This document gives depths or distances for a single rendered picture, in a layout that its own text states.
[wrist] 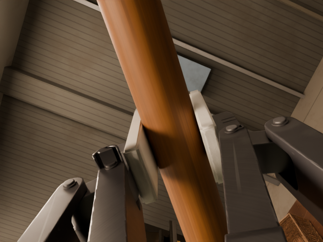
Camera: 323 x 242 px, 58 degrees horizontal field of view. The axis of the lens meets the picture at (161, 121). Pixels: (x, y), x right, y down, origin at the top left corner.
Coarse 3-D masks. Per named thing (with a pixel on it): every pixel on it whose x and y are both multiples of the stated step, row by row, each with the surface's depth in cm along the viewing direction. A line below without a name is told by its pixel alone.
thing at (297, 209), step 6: (294, 204) 214; (300, 204) 207; (294, 210) 211; (300, 210) 205; (306, 210) 200; (300, 216) 203; (306, 216) 198; (312, 216) 192; (312, 222) 190; (318, 222) 186; (318, 228) 184; (288, 240) 205
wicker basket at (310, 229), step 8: (288, 216) 192; (296, 216) 192; (280, 224) 195; (288, 224) 195; (296, 224) 182; (304, 224) 186; (288, 232) 197; (296, 232) 197; (304, 232) 175; (312, 232) 180; (296, 240) 197; (304, 240) 190; (312, 240) 171; (320, 240) 175
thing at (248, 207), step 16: (224, 128) 13; (240, 128) 12; (224, 144) 11; (240, 144) 11; (224, 160) 10; (240, 160) 10; (256, 160) 10; (224, 176) 9; (240, 176) 9; (256, 176) 9; (224, 192) 9; (240, 192) 8; (256, 192) 8; (240, 208) 8; (256, 208) 7; (272, 208) 7; (240, 224) 7; (256, 224) 7; (272, 224) 7; (240, 240) 6; (256, 240) 6; (272, 240) 6
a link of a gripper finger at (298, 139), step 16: (272, 128) 11; (288, 128) 11; (304, 128) 10; (288, 144) 10; (304, 144) 10; (320, 144) 9; (304, 160) 9; (320, 160) 8; (288, 176) 11; (304, 176) 9; (320, 176) 8; (304, 192) 10; (320, 192) 9; (320, 208) 9
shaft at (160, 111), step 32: (128, 0) 13; (160, 0) 14; (128, 32) 14; (160, 32) 14; (128, 64) 14; (160, 64) 14; (160, 96) 15; (160, 128) 15; (192, 128) 16; (160, 160) 16; (192, 160) 16; (192, 192) 16; (192, 224) 17; (224, 224) 18
